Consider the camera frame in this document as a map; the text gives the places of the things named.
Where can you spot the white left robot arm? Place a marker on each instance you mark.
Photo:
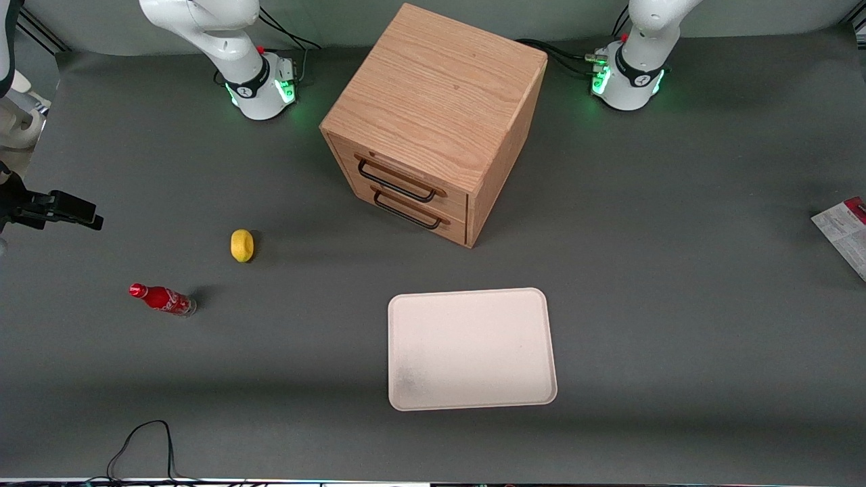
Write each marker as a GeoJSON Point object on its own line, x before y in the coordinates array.
{"type": "Point", "coordinates": [636, 74]}

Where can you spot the red cola bottle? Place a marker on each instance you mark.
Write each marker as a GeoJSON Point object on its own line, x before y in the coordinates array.
{"type": "Point", "coordinates": [162, 298]}

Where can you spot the wooden drawer front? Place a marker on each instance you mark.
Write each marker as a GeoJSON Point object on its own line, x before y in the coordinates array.
{"type": "Point", "coordinates": [457, 203]}
{"type": "Point", "coordinates": [457, 230]}

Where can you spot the black frame rail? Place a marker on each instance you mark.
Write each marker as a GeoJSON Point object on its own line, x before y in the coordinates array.
{"type": "Point", "coordinates": [859, 27]}
{"type": "Point", "coordinates": [42, 32]}

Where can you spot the yellow lemon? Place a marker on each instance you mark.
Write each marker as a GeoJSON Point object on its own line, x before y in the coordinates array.
{"type": "Point", "coordinates": [241, 245]}

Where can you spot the wooden two-drawer cabinet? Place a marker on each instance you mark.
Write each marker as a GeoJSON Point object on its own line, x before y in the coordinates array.
{"type": "Point", "coordinates": [440, 88]}

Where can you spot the red cookie box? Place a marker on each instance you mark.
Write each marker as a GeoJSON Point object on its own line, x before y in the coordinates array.
{"type": "Point", "coordinates": [846, 233]}

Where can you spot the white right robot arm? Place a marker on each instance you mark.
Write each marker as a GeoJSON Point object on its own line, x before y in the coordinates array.
{"type": "Point", "coordinates": [230, 47]}

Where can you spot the white rectangular plastic tray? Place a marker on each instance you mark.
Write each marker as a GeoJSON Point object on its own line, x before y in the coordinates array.
{"type": "Point", "coordinates": [473, 348]}

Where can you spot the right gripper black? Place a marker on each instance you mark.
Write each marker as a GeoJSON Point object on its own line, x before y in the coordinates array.
{"type": "Point", "coordinates": [15, 203]}

